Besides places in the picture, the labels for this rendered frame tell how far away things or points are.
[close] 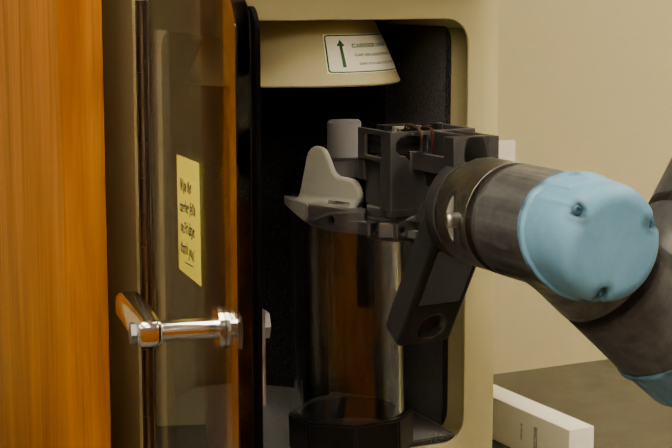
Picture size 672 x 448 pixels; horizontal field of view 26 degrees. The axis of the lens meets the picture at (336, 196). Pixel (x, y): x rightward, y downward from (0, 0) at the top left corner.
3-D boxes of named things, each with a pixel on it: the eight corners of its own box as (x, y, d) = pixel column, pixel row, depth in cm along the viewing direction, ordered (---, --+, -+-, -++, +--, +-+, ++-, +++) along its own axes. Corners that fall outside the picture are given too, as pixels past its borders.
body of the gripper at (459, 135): (438, 122, 112) (526, 134, 101) (438, 233, 113) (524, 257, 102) (349, 126, 108) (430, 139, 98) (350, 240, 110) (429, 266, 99)
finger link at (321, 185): (287, 140, 116) (378, 147, 110) (288, 214, 117) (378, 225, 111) (260, 143, 114) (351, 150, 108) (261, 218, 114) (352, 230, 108)
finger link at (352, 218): (335, 197, 113) (424, 206, 108) (335, 219, 114) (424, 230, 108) (295, 203, 110) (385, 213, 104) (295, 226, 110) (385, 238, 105)
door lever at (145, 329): (195, 319, 92) (195, 278, 92) (227, 354, 83) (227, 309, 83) (110, 324, 91) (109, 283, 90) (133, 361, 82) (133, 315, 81)
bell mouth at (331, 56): (165, 78, 129) (164, 16, 128) (344, 73, 137) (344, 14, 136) (241, 90, 113) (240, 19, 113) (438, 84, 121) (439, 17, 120)
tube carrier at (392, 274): (265, 425, 123) (258, 173, 121) (378, 408, 128) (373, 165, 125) (319, 456, 113) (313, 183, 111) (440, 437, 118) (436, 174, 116)
